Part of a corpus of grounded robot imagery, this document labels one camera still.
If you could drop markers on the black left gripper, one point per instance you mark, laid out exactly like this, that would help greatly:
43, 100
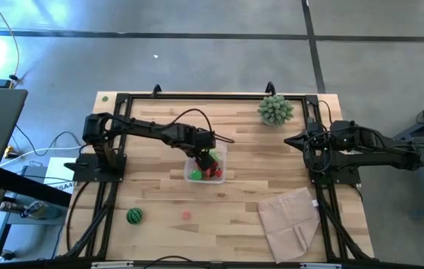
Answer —
201, 140

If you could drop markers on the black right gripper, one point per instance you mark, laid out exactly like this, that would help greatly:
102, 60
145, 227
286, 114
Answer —
322, 136

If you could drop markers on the light green toy fruit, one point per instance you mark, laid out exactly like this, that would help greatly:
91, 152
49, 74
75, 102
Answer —
215, 154

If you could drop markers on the red toy tomato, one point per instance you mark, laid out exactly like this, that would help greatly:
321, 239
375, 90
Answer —
209, 174

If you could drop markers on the green toy pear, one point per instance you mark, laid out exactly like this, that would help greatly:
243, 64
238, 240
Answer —
197, 175

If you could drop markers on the clear plastic tupperware container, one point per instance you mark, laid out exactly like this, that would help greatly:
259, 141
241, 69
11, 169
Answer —
189, 164

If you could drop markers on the pink toy peach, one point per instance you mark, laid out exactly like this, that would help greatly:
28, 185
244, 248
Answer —
186, 215

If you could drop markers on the green striped toy watermelon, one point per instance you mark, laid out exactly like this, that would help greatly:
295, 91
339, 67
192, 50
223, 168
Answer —
134, 216

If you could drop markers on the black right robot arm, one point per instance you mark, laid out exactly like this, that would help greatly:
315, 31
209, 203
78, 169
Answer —
383, 157

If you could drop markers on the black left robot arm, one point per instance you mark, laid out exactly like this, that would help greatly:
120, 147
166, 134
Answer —
148, 130

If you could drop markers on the potted artificial green plant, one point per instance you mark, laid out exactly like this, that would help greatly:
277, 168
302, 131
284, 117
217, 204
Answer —
275, 110

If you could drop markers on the beige folded cloth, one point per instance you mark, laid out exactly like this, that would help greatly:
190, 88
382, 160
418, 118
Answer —
288, 224

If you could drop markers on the workbench with blue legs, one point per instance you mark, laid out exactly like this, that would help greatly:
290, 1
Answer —
417, 179

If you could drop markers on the white paper label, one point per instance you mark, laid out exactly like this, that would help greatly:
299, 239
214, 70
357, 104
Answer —
57, 170

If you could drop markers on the silver tool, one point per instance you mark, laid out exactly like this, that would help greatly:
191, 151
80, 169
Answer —
34, 208

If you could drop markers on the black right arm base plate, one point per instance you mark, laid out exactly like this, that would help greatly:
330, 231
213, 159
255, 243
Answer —
346, 175

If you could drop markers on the black aluminium table frame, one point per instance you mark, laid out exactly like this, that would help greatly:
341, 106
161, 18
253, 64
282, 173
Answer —
234, 96

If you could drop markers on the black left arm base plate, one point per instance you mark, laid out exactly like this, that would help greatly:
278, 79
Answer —
85, 173

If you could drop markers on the white metal bracket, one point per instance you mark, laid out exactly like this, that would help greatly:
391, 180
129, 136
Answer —
112, 265
320, 266

